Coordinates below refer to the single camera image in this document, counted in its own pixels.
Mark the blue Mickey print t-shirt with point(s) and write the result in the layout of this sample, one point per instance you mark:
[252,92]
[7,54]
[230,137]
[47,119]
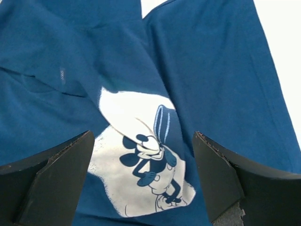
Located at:
[143,86]

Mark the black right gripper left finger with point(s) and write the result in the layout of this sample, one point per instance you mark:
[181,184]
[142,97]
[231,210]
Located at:
[44,189]

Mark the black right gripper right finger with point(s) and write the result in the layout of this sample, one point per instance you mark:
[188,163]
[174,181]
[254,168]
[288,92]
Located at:
[240,192]

